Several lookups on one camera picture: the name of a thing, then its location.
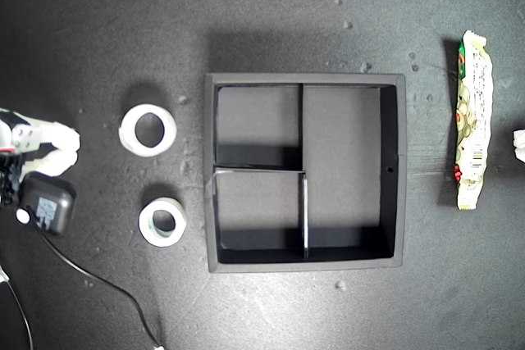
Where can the snack bar green printed wrapper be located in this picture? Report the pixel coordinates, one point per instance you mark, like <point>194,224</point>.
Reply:
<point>473,120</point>

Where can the large white tape roll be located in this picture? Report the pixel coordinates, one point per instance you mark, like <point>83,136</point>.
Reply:
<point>127,130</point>

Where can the small white tape roll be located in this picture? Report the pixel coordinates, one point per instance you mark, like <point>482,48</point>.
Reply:
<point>162,241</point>

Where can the black tray with wells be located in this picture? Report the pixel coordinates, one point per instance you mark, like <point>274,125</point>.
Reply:
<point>340,153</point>

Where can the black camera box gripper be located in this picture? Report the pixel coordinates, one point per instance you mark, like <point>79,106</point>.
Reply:
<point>57,202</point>

